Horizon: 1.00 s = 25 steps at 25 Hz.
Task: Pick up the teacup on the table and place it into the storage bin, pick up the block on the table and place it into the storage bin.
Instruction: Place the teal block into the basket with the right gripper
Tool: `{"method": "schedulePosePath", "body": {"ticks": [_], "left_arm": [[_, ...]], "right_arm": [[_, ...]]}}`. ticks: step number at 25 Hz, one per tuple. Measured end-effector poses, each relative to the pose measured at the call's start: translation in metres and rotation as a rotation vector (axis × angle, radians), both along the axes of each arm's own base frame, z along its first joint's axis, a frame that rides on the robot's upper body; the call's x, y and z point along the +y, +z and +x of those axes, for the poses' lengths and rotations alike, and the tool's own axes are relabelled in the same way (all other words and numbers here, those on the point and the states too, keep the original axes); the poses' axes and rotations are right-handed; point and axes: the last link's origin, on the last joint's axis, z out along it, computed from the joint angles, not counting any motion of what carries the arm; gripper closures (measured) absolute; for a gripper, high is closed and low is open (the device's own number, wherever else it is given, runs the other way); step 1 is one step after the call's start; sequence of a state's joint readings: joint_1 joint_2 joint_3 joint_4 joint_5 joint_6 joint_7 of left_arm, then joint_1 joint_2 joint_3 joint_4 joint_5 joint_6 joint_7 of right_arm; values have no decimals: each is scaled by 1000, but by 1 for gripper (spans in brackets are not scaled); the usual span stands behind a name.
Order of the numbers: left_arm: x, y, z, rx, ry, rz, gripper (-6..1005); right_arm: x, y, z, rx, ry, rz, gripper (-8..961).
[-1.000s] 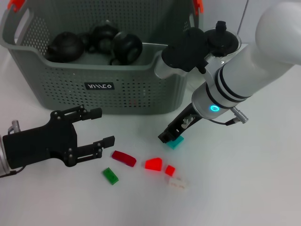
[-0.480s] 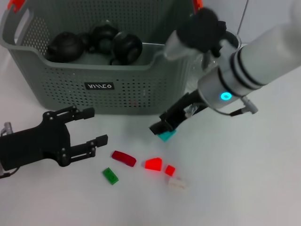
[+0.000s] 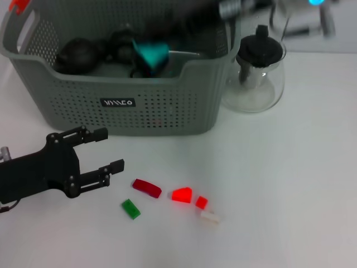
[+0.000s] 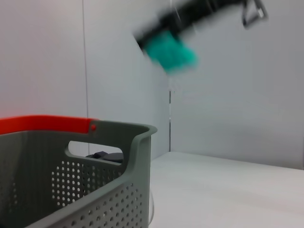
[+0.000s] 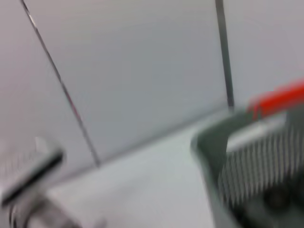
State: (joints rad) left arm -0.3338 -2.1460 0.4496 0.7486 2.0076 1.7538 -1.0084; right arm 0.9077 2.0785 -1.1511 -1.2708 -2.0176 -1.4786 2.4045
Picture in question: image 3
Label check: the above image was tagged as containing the right gripper silver cable plug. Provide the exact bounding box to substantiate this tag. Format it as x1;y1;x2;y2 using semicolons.
219;0;242;20

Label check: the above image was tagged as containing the bright red slope brick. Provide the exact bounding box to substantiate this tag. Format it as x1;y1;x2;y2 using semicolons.
168;186;193;204

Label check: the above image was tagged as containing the grey-green perforated storage bin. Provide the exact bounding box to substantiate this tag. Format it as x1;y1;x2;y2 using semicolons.
0;0;241;137

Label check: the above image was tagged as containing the glass teapot with black lid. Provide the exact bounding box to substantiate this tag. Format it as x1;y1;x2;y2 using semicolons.
220;24;287;113

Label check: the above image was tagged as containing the gripper silver cable plug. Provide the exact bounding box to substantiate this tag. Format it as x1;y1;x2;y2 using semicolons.
219;0;242;20
0;146;12;162

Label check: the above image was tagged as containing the dark clay teapot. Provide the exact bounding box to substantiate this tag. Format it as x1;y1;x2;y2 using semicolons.
54;37;106;75

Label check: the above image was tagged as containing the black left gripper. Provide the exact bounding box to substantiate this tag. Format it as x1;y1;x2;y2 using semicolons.
0;126;125;204

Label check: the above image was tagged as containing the right wrist silver cable connector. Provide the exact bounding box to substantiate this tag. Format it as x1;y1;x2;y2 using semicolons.
320;5;337;37

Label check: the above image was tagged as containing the teal square plate brick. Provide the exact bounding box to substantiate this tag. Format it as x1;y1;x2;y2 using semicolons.
131;41;171;71

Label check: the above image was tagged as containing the glass teacup with black sleeve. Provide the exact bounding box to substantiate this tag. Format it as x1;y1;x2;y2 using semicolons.
128;39;171;79
104;23;142;66

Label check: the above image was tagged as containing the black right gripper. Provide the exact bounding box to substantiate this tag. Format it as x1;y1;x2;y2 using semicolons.
139;0;224;47

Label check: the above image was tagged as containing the long white brick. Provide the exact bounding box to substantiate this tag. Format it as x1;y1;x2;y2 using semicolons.
200;210;221;226

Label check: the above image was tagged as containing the green two-stud brick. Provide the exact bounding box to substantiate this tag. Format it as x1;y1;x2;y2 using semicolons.
122;198;142;221

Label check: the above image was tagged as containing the left gripper silver cable plug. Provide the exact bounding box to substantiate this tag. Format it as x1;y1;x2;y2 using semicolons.
0;146;12;162

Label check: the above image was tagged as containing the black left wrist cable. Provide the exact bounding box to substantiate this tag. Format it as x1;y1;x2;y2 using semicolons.
0;198;21;213

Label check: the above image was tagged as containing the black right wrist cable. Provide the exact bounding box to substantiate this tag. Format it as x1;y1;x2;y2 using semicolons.
284;26;319;37

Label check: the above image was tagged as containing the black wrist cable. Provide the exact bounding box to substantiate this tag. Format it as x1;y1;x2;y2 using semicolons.
0;198;21;213
284;26;319;37

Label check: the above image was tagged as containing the dark red curved brick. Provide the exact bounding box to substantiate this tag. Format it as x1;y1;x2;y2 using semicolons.
132;178;162;199

